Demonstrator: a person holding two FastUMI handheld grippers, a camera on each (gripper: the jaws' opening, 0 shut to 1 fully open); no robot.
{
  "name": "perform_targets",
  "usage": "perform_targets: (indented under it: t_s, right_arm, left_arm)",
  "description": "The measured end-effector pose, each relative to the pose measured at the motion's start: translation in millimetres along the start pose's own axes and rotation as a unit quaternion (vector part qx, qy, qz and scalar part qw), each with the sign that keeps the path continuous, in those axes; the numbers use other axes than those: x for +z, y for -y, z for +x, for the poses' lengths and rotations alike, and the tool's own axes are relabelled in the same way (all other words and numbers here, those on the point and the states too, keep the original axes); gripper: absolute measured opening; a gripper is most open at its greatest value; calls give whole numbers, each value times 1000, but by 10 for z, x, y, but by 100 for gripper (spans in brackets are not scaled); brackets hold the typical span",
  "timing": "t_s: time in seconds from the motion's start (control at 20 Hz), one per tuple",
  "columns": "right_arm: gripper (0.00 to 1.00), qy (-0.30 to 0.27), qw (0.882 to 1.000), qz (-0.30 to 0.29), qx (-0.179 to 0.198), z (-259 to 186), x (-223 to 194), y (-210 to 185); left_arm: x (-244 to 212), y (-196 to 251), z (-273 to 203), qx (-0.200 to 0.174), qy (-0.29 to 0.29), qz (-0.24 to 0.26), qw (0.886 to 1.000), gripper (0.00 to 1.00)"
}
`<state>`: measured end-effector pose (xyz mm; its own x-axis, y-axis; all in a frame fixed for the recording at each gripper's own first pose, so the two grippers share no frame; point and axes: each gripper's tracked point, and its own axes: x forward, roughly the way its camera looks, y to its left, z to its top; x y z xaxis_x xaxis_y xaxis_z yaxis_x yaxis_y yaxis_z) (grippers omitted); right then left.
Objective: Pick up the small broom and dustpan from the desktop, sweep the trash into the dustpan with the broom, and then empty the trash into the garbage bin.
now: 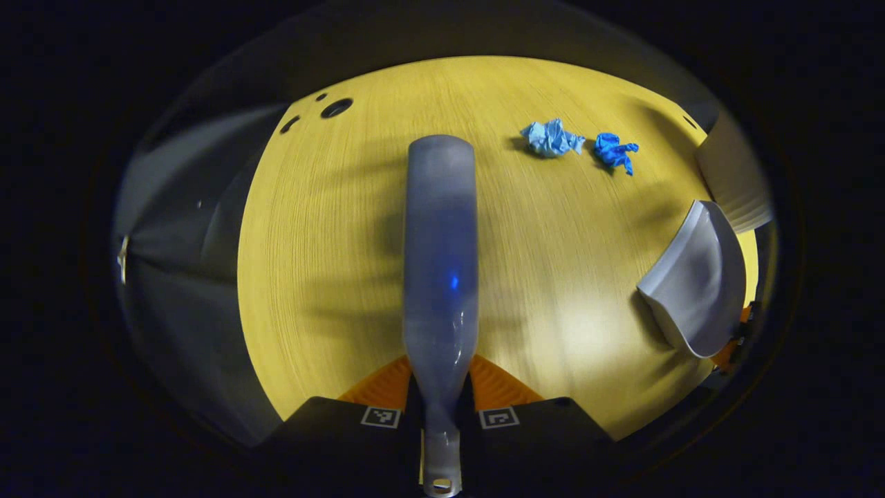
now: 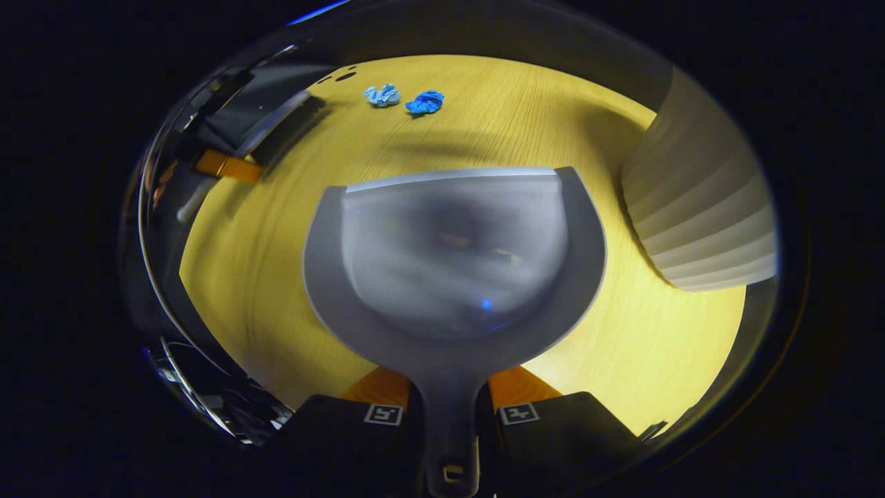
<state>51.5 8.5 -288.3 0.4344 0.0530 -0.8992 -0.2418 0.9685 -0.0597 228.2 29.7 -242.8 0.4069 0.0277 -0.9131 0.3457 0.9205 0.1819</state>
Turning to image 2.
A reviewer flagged light blue paper trash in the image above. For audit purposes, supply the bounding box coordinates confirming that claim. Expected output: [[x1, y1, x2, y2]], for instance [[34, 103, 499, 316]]
[[364, 83, 402, 109]]

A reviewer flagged wooden desktop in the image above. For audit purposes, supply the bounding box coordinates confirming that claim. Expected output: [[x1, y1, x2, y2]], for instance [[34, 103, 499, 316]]
[[178, 54, 747, 436]]

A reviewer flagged grey dustpan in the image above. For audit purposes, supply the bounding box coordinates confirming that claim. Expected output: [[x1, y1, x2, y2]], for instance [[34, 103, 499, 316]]
[[302, 166, 608, 498]]

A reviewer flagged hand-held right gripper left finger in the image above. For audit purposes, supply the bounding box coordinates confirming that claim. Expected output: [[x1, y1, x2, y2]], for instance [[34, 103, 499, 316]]
[[273, 365, 424, 498]]

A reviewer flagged small grey broom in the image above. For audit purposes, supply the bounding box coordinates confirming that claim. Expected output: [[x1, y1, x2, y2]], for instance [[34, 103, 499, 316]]
[[176, 89, 327, 223]]

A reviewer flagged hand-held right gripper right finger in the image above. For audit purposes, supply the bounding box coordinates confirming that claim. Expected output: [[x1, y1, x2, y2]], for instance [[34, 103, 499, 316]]
[[477, 365, 651, 498]]

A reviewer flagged white garbage bin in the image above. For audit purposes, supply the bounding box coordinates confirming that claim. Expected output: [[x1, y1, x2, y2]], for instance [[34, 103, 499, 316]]
[[621, 66, 780, 292]]

